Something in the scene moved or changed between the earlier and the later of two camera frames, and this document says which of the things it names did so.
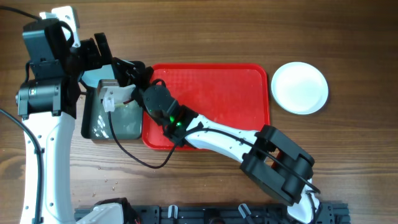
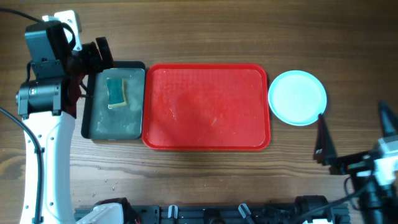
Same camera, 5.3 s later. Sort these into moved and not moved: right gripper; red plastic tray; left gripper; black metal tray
Moved: right gripper
Not moved: left gripper; black metal tray; red plastic tray
